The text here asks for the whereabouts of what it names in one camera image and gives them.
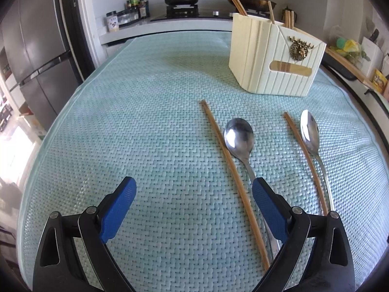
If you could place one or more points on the yellow snack packet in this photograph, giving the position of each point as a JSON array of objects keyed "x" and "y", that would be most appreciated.
[{"x": 380, "y": 80}]

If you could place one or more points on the white seasoning jar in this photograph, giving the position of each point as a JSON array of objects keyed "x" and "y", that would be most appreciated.
[{"x": 112, "y": 22}]

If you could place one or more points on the white knife block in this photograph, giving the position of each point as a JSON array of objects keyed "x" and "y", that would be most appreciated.
[{"x": 372, "y": 56}]

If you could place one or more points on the teal woven table mat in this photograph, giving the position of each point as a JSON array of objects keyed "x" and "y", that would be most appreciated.
[{"x": 146, "y": 121}]

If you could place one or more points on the cream ribbed utensil holder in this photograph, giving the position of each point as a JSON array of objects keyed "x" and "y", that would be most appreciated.
[{"x": 267, "y": 54}]

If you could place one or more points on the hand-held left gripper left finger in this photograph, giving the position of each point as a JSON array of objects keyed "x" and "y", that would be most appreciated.
[{"x": 118, "y": 210}]

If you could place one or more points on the wooden cutting board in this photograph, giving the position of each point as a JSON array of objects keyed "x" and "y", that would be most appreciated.
[{"x": 349, "y": 67}]

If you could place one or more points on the grey refrigerator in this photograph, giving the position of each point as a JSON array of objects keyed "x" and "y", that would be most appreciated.
[{"x": 36, "y": 51}]

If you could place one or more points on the seasoning rack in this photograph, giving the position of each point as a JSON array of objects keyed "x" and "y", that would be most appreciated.
[{"x": 127, "y": 15}]

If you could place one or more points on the yellow capped oil bottle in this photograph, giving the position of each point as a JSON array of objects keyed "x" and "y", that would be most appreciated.
[{"x": 132, "y": 0}]

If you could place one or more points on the steel spoon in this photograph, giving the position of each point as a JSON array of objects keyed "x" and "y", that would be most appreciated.
[
  {"x": 310, "y": 132},
  {"x": 239, "y": 137}
]

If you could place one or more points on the yellow plastic bag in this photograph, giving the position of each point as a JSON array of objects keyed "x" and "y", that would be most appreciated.
[{"x": 349, "y": 48}]

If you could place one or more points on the black gas stove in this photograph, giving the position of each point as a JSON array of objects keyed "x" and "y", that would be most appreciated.
[{"x": 188, "y": 13}]

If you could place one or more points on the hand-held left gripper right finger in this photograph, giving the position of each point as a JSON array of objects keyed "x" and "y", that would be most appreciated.
[{"x": 270, "y": 210}]

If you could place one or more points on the dark sauce bottle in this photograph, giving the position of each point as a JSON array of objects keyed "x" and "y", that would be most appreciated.
[{"x": 142, "y": 6}]

